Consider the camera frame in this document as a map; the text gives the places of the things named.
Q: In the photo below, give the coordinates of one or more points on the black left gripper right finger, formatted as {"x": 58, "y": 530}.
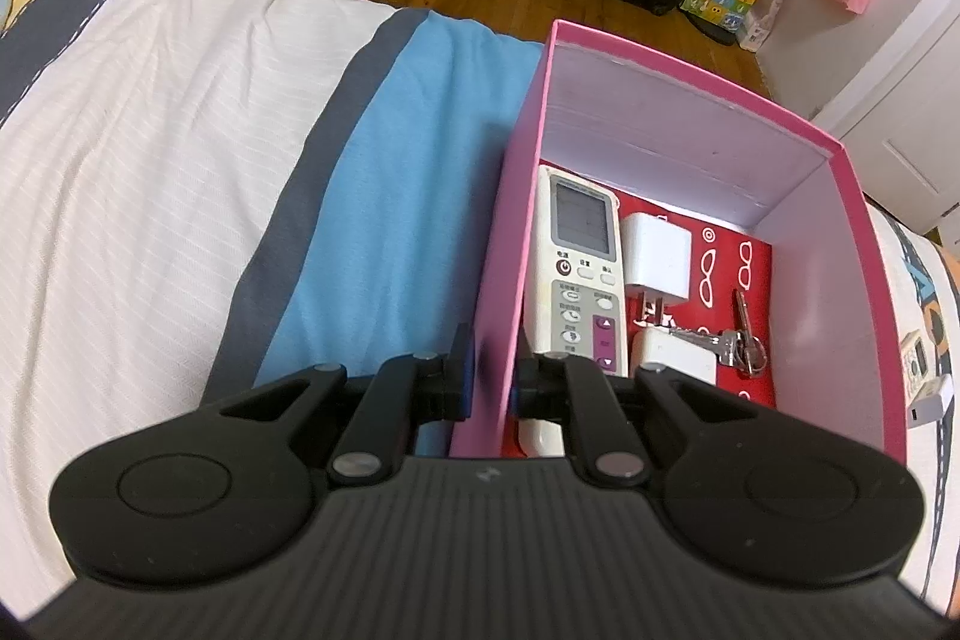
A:
{"x": 573, "y": 392}

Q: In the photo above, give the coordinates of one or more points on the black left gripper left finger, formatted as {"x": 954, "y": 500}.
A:
{"x": 407, "y": 392}

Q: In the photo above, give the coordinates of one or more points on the white charger plug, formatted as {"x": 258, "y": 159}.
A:
{"x": 657, "y": 257}

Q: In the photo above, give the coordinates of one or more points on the silver key bunch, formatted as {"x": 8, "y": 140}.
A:
{"x": 740, "y": 348}

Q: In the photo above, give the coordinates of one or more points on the pink box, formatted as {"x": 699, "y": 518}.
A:
{"x": 643, "y": 122}

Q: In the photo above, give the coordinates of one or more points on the white remote control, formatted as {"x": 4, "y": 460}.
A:
{"x": 574, "y": 301}

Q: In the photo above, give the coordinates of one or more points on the red patterned packet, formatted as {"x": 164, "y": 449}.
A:
{"x": 723, "y": 260}

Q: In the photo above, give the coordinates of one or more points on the striped bed sheet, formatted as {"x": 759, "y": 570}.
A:
{"x": 200, "y": 196}

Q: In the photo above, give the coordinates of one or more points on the small white device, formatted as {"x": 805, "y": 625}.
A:
{"x": 915, "y": 364}

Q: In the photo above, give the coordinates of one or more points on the white adapter on bed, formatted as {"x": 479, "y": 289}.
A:
{"x": 932, "y": 402}

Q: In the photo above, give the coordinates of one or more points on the white door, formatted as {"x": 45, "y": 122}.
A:
{"x": 898, "y": 118}

